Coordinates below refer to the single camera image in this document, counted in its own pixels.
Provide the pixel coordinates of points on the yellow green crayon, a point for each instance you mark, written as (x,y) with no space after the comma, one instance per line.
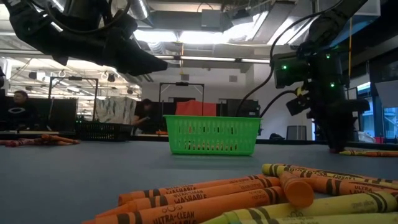
(329,205)

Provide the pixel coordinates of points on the black dome object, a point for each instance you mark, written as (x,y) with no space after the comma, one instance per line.
(276,137)

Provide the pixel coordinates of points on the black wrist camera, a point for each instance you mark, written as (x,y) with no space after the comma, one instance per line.
(298,105)
(82,9)

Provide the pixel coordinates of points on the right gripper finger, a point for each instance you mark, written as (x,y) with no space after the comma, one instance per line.
(343,135)
(329,133)

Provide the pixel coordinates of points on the black partition panel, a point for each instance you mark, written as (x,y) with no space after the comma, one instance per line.
(161,118)
(59,113)

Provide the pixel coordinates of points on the white plastic bag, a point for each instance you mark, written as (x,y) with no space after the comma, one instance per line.
(366,137)

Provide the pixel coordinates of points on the ceiling strip light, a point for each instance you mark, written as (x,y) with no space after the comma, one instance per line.
(211,58)

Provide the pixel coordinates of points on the black plastic basket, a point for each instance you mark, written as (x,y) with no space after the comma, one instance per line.
(102,132)

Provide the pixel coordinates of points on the person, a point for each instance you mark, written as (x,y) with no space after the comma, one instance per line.
(144,113)
(20,112)

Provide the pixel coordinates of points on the orange red panel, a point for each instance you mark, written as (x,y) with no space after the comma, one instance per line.
(196,107)

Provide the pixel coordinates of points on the grey waste bin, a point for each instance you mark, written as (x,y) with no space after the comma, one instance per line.
(296,133)

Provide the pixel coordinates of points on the black metal frame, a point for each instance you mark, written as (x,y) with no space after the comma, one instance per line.
(182,83)
(95,99)

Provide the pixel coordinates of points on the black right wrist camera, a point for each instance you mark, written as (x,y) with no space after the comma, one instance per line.
(298,105)

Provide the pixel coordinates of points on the black equipment case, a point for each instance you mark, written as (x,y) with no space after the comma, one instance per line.
(242,108)

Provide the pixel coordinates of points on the green plastic basket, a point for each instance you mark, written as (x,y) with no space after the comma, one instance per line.
(214,135)

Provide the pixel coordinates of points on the small orange object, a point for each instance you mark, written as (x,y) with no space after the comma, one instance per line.
(162,132)

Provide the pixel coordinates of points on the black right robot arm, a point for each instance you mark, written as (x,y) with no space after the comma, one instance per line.
(329,37)

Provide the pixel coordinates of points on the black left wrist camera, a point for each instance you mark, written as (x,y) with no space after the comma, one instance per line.
(82,9)

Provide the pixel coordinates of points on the grey ceiling box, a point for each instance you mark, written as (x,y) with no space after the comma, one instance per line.
(214,20)

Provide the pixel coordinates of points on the crumpled grey white sheet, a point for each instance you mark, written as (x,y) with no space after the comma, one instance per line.
(115,110)

